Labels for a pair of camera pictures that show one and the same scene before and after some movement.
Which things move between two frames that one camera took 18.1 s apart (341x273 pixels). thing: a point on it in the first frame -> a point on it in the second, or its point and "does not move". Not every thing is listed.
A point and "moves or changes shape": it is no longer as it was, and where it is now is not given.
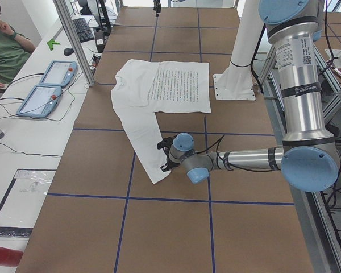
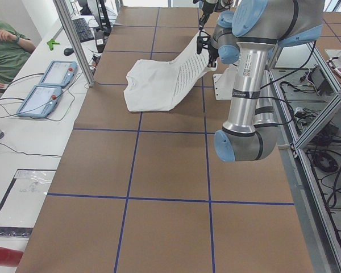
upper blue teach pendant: x=59 y=73 does not move
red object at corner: x=2 y=256 does not move
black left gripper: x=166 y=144 -> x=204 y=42
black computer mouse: x=68 y=51 does not move
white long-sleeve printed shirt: x=141 y=88 moves or changes shape
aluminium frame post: x=63 y=13 does not move
